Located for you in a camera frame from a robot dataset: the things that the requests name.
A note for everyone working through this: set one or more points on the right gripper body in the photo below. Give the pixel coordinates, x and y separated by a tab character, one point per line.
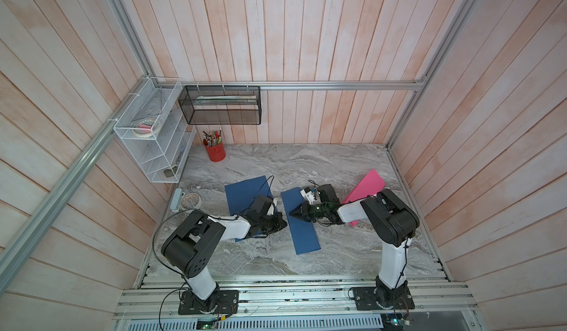
317	211

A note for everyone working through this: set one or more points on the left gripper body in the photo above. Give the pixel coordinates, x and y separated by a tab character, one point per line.
266	223

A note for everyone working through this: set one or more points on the blue paper sheet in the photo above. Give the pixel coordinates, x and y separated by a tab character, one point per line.
239	197
303	233

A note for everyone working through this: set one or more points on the pink rectangular paper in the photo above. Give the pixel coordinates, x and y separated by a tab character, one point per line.
371	184

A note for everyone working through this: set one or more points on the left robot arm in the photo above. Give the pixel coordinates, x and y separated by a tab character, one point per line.
190	247

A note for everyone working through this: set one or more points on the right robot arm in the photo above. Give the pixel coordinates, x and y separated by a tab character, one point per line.
394	222

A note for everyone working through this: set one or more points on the tape roll on table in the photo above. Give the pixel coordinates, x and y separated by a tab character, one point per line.
190	201

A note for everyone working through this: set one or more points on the red pen cup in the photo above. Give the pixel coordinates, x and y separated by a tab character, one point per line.
214	145

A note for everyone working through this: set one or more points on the tape roll in rack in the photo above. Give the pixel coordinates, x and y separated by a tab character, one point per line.
146	128

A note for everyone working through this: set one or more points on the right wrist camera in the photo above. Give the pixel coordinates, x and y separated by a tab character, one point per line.
309	195

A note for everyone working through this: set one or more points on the aluminium frame rail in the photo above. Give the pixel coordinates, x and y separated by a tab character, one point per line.
291	296

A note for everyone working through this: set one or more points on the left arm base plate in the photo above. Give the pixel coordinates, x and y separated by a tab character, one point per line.
225	303

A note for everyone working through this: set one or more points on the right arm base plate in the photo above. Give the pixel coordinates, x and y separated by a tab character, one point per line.
374	298

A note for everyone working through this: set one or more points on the black mesh wall basket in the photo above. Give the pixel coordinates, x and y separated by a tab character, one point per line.
221	104

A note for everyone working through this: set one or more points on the white wire shelf rack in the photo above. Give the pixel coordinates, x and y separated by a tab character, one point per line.
162	158

